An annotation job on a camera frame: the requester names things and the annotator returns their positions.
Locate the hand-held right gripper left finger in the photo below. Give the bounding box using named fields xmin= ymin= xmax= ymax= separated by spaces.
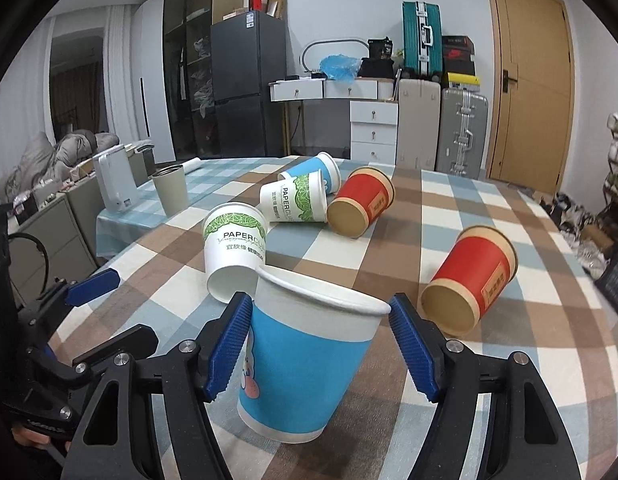
xmin=61 ymin=292 xmax=254 ymax=480

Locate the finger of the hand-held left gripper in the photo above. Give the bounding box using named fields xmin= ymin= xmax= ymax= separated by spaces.
xmin=71 ymin=324 xmax=160 ymax=377
xmin=39 ymin=268 xmax=120 ymax=318

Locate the silver suitcase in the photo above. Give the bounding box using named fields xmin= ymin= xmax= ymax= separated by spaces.
xmin=435 ymin=87 xmax=490 ymax=180

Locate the grey jacket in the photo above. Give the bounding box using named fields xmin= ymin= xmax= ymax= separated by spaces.
xmin=0 ymin=129 xmax=122 ymax=202

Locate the yellow box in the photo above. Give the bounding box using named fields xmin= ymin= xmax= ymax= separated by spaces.
xmin=445 ymin=72 xmax=482 ymax=90

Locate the black shoe box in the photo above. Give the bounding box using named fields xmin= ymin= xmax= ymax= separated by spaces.
xmin=441 ymin=35 xmax=476 ymax=77

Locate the dark grey refrigerator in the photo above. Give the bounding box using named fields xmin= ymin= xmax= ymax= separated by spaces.
xmin=210 ymin=10 xmax=288 ymax=159

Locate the dark glass cabinet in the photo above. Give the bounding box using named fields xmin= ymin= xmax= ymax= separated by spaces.
xmin=162 ymin=0 xmax=246 ymax=162

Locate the black cable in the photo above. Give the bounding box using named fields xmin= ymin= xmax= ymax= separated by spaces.
xmin=8 ymin=232 xmax=50 ymax=288

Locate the oval mirror frame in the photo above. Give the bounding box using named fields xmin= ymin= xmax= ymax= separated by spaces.
xmin=301 ymin=38 xmax=370 ymax=75

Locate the person's left hand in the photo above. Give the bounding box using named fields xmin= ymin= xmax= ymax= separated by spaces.
xmin=10 ymin=422 xmax=72 ymax=455

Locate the blue plastic bag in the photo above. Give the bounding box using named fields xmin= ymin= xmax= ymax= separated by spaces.
xmin=319 ymin=53 xmax=362 ymax=82

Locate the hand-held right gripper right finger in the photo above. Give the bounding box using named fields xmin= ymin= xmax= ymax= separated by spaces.
xmin=389 ymin=294 xmax=584 ymax=480

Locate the wooden door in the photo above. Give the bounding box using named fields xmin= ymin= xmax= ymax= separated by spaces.
xmin=483 ymin=0 xmax=576 ymax=197

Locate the white drawer desk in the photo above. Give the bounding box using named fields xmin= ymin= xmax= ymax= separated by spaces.
xmin=268 ymin=77 xmax=400 ymax=166

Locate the grey storage cabinet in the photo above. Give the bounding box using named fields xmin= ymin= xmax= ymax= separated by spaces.
xmin=8 ymin=146 xmax=157 ymax=306

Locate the black bag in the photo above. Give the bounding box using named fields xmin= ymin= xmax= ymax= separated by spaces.
xmin=360 ymin=37 xmax=396 ymax=80

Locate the white electric kettle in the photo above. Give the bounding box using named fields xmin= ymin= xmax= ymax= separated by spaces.
xmin=92 ymin=144 xmax=140 ymax=214

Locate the white green paper cup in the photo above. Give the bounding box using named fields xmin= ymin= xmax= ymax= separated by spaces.
xmin=203 ymin=202 xmax=270 ymax=305
xmin=260 ymin=170 xmax=330 ymax=224

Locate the white tower air conditioner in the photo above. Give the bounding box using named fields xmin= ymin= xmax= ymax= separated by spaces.
xmin=136 ymin=0 xmax=168 ymax=145

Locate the red paper cup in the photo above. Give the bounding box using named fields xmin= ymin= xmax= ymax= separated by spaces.
xmin=420 ymin=225 xmax=518 ymax=338
xmin=327 ymin=166 xmax=396 ymax=240

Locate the grey metal tumbler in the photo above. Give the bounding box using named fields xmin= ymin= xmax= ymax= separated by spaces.
xmin=151 ymin=163 xmax=191 ymax=214

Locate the teal suitcase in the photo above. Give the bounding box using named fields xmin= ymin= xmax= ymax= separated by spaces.
xmin=401 ymin=1 xmax=444 ymax=81

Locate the blue paper cup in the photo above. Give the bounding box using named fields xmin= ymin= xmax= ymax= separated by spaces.
xmin=278 ymin=152 xmax=342 ymax=196
xmin=238 ymin=265 xmax=392 ymax=445

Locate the beige suitcase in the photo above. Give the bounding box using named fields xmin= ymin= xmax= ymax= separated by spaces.
xmin=396 ymin=78 xmax=442 ymax=171

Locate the pile of shoes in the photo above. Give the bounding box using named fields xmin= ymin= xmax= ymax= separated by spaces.
xmin=536 ymin=190 xmax=618 ymax=311

